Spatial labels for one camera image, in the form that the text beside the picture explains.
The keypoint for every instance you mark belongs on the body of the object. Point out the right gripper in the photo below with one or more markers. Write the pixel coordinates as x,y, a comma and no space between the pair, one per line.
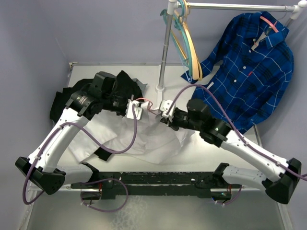
172,124

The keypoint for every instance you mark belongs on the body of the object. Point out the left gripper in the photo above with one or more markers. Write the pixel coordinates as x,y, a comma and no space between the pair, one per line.
125,98

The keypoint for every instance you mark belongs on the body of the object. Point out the pink wire hanger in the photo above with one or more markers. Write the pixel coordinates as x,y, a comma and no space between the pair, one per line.
149,105

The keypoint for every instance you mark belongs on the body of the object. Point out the white shirt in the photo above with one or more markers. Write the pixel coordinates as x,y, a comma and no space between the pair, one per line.
154,141

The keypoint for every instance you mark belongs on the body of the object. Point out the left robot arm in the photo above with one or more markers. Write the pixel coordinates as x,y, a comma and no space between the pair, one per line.
96,95

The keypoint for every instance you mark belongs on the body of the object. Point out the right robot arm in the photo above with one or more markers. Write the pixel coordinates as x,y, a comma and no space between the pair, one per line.
275,175

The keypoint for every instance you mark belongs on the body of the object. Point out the grey shirt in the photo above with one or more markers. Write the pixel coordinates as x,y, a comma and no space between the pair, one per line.
141,85

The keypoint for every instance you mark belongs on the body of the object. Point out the wooden hanger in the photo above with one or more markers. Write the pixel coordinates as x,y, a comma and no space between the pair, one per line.
185,47

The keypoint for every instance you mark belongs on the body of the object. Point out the blue plaid shirt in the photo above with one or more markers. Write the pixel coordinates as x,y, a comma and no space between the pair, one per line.
250,81

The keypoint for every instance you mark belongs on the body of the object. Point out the pink plastic hanger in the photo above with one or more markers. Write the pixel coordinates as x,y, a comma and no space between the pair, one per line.
264,34

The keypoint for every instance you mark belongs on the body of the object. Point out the metal clothes rack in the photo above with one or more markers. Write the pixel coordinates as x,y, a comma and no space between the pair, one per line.
296,10

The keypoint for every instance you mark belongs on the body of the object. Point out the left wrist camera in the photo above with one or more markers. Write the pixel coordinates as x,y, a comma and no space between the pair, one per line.
134,110

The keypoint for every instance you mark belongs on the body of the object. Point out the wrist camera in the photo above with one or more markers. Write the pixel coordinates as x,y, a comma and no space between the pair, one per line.
167,109
134,110

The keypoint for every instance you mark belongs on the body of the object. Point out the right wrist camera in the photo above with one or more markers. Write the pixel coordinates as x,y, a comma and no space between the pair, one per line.
167,109

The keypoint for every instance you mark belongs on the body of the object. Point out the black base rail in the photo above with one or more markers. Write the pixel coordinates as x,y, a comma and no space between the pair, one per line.
199,184

